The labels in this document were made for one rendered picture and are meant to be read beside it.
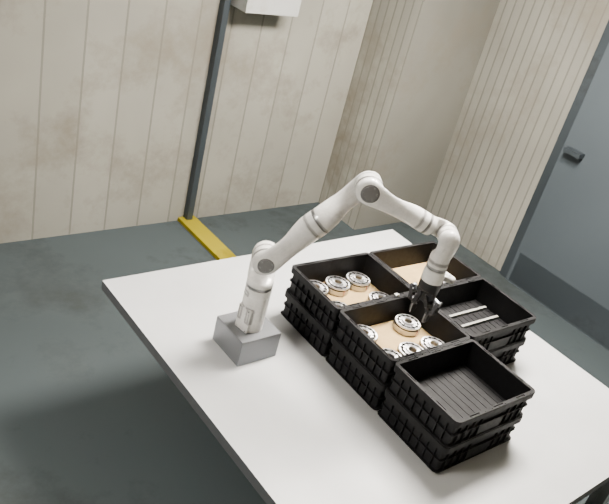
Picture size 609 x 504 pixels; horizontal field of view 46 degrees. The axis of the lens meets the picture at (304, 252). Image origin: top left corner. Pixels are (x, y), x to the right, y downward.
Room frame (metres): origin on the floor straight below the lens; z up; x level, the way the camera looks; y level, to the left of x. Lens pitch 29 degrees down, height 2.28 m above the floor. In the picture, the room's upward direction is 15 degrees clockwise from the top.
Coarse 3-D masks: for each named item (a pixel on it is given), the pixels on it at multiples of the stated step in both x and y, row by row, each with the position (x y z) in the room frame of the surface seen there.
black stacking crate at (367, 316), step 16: (384, 304) 2.27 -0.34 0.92; (400, 304) 2.33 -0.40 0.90; (368, 320) 2.23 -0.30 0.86; (384, 320) 2.29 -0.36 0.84; (432, 320) 2.30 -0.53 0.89; (336, 336) 2.12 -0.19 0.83; (352, 336) 2.07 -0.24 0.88; (448, 336) 2.24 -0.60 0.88; (464, 336) 2.19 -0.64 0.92; (352, 352) 2.05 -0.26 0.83; (368, 352) 2.00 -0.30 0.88; (368, 368) 1.99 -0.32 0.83; (384, 368) 1.94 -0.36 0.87; (384, 384) 1.92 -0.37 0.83
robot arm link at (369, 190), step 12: (360, 180) 2.08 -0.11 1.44; (372, 180) 2.07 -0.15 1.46; (360, 192) 2.05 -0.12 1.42; (372, 192) 2.05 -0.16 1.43; (384, 192) 2.06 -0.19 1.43; (372, 204) 2.06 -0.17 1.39; (384, 204) 2.06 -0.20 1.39; (396, 204) 2.07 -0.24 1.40; (408, 204) 2.09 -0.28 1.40; (396, 216) 2.08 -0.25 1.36; (408, 216) 2.08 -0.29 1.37; (420, 216) 2.09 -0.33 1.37; (420, 228) 2.09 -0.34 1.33
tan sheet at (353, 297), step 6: (372, 288) 2.51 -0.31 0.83; (330, 294) 2.38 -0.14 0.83; (348, 294) 2.42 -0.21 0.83; (354, 294) 2.43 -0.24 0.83; (360, 294) 2.44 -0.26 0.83; (366, 294) 2.45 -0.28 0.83; (336, 300) 2.35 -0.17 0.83; (342, 300) 2.36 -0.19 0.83; (348, 300) 2.37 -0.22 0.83; (354, 300) 2.39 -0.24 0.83; (360, 300) 2.40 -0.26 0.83; (366, 300) 2.41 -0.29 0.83
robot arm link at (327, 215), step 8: (360, 176) 2.11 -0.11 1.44; (376, 176) 2.11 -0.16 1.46; (352, 184) 2.13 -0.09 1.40; (344, 192) 2.12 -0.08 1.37; (352, 192) 2.12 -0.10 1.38; (328, 200) 2.11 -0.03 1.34; (336, 200) 2.10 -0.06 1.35; (344, 200) 2.11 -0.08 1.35; (352, 200) 2.12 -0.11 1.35; (320, 208) 2.08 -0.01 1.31; (328, 208) 2.08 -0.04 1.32; (336, 208) 2.09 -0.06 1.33; (344, 208) 2.10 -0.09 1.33; (320, 216) 2.06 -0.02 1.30; (328, 216) 2.06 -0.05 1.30; (336, 216) 2.08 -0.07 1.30; (320, 224) 2.05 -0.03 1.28; (328, 224) 2.06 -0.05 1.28; (336, 224) 2.08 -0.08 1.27
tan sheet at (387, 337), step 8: (392, 320) 2.32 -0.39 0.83; (376, 328) 2.23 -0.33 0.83; (384, 328) 2.25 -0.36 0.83; (392, 328) 2.26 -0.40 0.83; (384, 336) 2.20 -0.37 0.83; (392, 336) 2.21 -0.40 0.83; (400, 336) 2.22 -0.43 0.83; (416, 336) 2.25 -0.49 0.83; (384, 344) 2.15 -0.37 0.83; (392, 344) 2.16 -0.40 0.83
